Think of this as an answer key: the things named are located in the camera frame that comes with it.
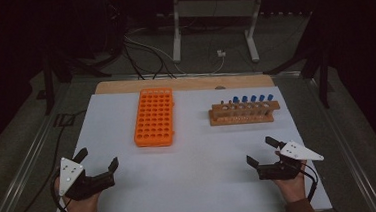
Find long black floor cable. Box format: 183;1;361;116
0;109;96;212

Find hand-held gripper black cable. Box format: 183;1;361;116
48;174;71;212
299;159;321;203

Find left hand-held gripper black cable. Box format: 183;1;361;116
48;174;71;212

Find right hand-held gripper black cable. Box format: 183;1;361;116
299;159;321;203

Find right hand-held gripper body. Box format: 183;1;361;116
255;138;326;182

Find person's right hand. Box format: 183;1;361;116
270;149;310;205

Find black tripod stand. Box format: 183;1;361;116
38;40;115;116
259;9;337;114

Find blue-capped test tube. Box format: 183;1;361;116
265;93;277;115
231;95;242;118
257;94;268;116
239;95;251;117
248;94;260;117

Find wooden tube rack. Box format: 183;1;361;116
207;97;282;128

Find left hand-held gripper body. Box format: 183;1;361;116
55;153;117;203

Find white table sheet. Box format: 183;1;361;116
42;77;334;212

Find black floor cables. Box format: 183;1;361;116
120;36;178;83

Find white metal stand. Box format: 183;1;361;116
168;0;271;70

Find orange plastic tube rack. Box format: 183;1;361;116
130;86;179;150

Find white floor cable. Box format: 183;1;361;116
124;27;227;81

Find person's left hand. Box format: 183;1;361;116
54;173;101;212

